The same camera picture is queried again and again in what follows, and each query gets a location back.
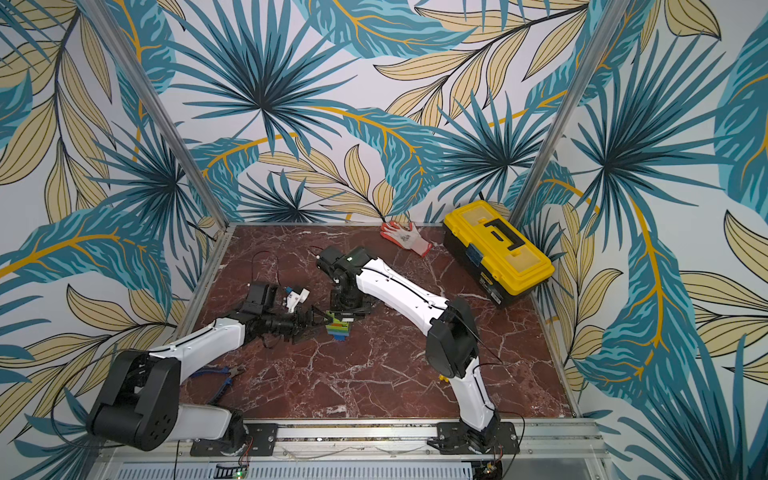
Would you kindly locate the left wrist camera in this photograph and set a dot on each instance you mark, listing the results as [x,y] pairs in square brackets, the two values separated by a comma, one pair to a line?
[261,297]

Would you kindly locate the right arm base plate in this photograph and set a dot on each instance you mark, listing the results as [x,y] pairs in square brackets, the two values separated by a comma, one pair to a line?
[456,438]

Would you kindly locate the yellow black toolbox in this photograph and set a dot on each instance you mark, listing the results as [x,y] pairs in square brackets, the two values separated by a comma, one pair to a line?
[503,262]

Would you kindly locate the left aluminium post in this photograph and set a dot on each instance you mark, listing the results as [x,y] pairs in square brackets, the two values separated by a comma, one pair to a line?
[107,27]

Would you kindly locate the blue handled pliers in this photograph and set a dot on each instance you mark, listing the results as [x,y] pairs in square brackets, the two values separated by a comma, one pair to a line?
[229,374]

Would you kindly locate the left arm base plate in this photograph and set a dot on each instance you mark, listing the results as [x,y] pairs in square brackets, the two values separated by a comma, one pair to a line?
[249,439]

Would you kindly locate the aluminium post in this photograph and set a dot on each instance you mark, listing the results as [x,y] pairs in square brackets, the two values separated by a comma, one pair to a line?
[582,76]
[107,27]

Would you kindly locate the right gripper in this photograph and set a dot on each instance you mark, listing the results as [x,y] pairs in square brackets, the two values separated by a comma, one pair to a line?
[351,301]

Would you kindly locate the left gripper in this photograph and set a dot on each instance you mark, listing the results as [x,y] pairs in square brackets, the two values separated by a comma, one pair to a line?
[300,327]

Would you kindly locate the right aluminium post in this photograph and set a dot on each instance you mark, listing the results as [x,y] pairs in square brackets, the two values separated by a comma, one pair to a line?
[582,76]

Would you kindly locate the red white work glove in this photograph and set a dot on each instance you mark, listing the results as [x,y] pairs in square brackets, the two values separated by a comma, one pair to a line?
[407,237]

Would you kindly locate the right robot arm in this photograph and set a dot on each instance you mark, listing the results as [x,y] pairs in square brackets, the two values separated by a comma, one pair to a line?
[451,333]

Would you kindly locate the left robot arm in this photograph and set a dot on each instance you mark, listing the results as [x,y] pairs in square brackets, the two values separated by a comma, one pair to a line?
[139,402]

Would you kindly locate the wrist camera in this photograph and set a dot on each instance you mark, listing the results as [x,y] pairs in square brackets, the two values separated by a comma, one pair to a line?
[261,297]
[333,263]

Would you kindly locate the aluminium front rail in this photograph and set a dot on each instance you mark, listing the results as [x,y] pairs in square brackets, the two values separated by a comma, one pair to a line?
[534,448]

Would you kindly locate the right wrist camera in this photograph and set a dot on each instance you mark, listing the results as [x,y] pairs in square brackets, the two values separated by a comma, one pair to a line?
[333,263]

